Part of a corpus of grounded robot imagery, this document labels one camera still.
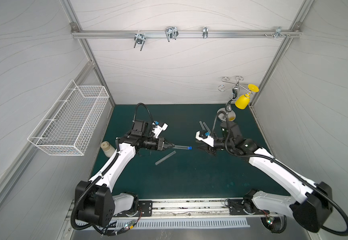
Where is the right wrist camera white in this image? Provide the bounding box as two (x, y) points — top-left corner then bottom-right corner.
(196, 130), (215, 147)

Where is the beige plastic bottle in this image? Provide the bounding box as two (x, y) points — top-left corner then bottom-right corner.
(100, 141), (116, 158)

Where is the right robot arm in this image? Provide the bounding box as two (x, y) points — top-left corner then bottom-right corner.
(196, 120), (348, 237)

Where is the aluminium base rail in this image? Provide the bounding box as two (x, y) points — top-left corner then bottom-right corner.
(65, 196), (312, 221)

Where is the white wire basket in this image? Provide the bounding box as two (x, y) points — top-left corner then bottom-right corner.
(27, 80), (109, 156)

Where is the chrome cup holder stand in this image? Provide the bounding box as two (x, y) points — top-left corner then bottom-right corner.
(218, 76), (248, 122)

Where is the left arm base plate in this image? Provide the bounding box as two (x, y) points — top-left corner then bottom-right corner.
(114, 201), (153, 218)

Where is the metal clamp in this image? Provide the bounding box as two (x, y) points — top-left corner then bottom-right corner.
(203, 27), (209, 39)
(164, 27), (179, 42)
(264, 27), (291, 39)
(133, 33), (146, 51)

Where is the white slotted cable duct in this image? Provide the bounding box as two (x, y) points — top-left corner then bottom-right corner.
(113, 218), (251, 231)

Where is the clear test tube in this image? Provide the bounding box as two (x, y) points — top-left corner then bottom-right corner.
(203, 122), (211, 132)
(155, 151), (177, 166)
(174, 145), (188, 150)
(199, 121), (205, 131)

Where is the green table mat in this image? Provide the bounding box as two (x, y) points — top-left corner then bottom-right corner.
(103, 104), (287, 199)

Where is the aluminium crossbar rail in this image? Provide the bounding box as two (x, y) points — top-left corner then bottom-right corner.
(72, 29), (303, 39)

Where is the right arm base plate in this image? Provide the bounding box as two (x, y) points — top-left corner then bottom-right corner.
(224, 199), (270, 216)

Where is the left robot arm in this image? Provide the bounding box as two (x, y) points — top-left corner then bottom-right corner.
(70, 115), (175, 236)

